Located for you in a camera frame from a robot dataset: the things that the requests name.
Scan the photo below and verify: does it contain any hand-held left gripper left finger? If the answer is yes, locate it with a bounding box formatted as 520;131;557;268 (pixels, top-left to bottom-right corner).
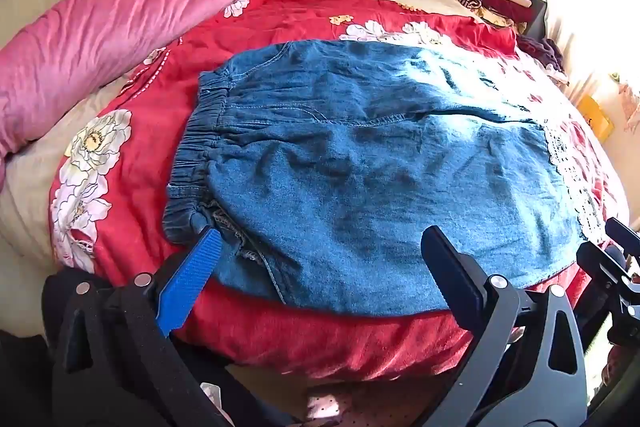
42;227;236;427

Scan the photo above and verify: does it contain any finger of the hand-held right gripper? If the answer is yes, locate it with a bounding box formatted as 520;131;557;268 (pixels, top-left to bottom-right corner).
604;217;640;258
576;243;636;308

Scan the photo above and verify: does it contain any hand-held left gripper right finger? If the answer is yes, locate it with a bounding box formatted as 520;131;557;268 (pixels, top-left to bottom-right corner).
421;225;590;427

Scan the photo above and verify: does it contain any yellow paper bag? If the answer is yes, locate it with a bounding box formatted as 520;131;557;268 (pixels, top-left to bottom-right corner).
576;94;615;144

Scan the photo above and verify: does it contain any red floral blanket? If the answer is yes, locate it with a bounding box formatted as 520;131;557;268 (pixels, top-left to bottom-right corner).
50;0;632;382

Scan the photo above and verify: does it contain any pink patterned hanging cloth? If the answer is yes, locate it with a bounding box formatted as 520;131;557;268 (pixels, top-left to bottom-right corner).
609;73;640;134

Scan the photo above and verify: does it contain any pink dotted cloth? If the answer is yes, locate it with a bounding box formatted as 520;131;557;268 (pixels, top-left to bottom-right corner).
299;381;432;427

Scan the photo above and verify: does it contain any dark purple garment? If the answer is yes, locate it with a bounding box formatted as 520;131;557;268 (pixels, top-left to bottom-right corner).
519;35;569;76

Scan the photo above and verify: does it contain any pink quilt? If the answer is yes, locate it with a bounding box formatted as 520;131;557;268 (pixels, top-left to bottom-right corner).
0;0;307;190

